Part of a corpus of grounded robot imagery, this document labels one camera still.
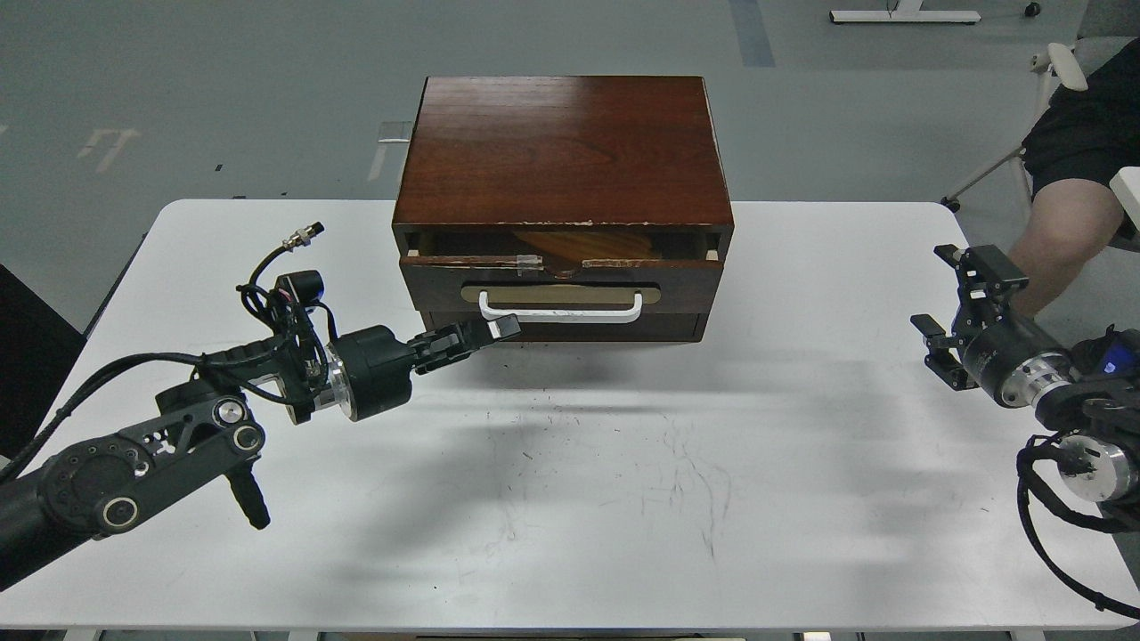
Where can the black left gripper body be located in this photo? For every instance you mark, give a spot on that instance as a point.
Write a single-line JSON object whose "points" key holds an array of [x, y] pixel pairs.
{"points": [[371, 372]]}

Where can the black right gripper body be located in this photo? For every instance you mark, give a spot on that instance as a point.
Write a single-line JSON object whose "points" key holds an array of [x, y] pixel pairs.
{"points": [[1009, 357]]}

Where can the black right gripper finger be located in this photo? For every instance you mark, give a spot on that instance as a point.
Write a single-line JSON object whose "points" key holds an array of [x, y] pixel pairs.
{"points": [[987, 280], [939, 358]]}

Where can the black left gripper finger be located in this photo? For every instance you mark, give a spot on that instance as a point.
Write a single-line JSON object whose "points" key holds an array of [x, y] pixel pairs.
{"points": [[470, 332], [433, 357]]}

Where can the wooden drawer with white handle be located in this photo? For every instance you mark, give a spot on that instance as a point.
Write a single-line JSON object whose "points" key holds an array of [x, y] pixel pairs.
{"points": [[466, 285]]}

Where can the yellow corn cob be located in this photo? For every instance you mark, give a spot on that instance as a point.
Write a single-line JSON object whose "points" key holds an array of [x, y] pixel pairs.
{"points": [[591, 245]]}

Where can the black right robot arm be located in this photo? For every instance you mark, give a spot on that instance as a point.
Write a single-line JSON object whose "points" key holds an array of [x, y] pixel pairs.
{"points": [[1083, 470]]}

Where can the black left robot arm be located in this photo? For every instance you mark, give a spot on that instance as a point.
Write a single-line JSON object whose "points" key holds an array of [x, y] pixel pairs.
{"points": [[205, 428]]}

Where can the dark wooden drawer cabinet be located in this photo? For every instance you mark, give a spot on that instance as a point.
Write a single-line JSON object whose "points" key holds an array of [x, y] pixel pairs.
{"points": [[492, 155]]}

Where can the seated person in black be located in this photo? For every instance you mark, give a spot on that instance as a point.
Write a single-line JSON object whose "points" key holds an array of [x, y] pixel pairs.
{"points": [[1074, 150]]}

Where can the white stand base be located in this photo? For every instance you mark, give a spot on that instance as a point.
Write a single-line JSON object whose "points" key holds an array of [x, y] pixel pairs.
{"points": [[905, 13]]}

